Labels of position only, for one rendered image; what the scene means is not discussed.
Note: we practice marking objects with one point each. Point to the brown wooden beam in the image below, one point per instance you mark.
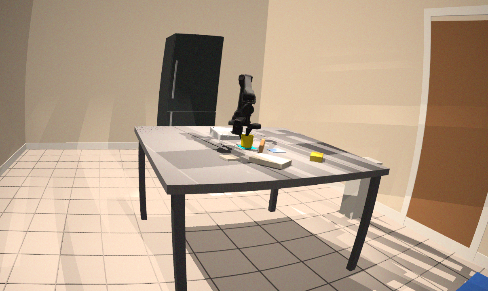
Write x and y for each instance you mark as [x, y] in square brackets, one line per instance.
[261, 146]

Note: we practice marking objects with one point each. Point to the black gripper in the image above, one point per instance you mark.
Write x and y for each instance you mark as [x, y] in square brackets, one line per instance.
[249, 126]

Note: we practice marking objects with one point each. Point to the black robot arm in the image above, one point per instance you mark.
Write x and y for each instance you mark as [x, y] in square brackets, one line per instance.
[246, 99]

